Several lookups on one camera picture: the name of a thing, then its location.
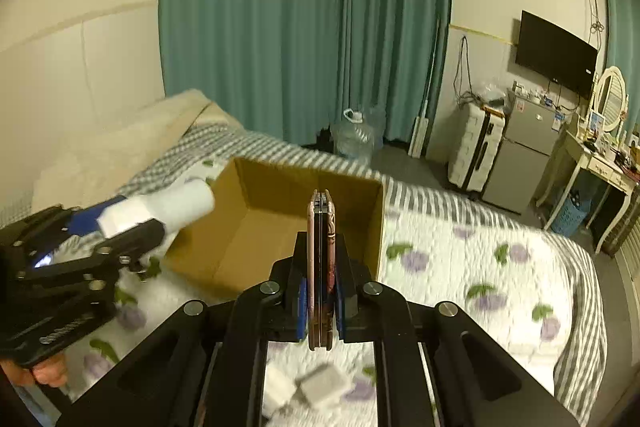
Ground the rose gold smartphone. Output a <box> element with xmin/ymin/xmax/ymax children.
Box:
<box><xmin>306</xmin><ymin>190</ymin><xmax>336</xmax><ymax>351</ymax></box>

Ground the white charger adapter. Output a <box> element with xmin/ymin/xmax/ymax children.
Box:
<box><xmin>299</xmin><ymin>363</ymin><xmax>352</xmax><ymax>410</ymax></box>
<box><xmin>262</xmin><ymin>362</ymin><xmax>297</xmax><ymax>418</ymax></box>

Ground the white cylindrical roll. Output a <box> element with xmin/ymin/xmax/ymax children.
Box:
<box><xmin>96</xmin><ymin>179</ymin><xmax>215</xmax><ymax>239</ymax></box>

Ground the clear water jug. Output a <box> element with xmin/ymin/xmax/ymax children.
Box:
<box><xmin>331</xmin><ymin>108</ymin><xmax>375</xmax><ymax>165</ymax></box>

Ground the blue laundry basket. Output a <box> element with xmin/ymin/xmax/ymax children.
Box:
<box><xmin>551</xmin><ymin>191</ymin><xmax>591</xmax><ymax>237</ymax></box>

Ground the white dressing table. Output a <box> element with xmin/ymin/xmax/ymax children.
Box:
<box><xmin>535</xmin><ymin>131</ymin><xmax>638</xmax><ymax>254</ymax></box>

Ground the beige pillow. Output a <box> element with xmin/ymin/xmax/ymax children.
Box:
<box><xmin>30</xmin><ymin>89</ymin><xmax>242</xmax><ymax>212</ymax></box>

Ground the grey mini fridge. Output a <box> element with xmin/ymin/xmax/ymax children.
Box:
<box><xmin>483</xmin><ymin>91</ymin><xmax>560</xmax><ymax>213</ymax></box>

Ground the floral quilted bedspread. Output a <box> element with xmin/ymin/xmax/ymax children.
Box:
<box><xmin>36</xmin><ymin>124</ymin><xmax>606</xmax><ymax>426</ymax></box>

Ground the person's left hand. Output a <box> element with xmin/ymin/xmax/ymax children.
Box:
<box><xmin>1</xmin><ymin>352</ymin><xmax>68</xmax><ymax>388</ymax></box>

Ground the white suitcase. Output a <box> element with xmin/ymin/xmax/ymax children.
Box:
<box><xmin>448</xmin><ymin>104</ymin><xmax>506</xmax><ymax>193</ymax></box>

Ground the oval vanity mirror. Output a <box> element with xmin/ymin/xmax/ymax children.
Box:
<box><xmin>589</xmin><ymin>66</ymin><xmax>628</xmax><ymax>132</ymax></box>

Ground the brown cardboard box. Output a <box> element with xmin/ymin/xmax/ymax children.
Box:
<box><xmin>165</xmin><ymin>157</ymin><xmax>384</xmax><ymax>299</ymax></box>

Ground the black wall television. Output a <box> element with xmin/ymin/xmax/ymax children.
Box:
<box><xmin>515</xmin><ymin>11</ymin><xmax>598</xmax><ymax>98</ymax></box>

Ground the teal side curtain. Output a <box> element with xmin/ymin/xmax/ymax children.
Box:
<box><xmin>606</xmin><ymin>0</ymin><xmax>640</xmax><ymax>134</ymax></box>

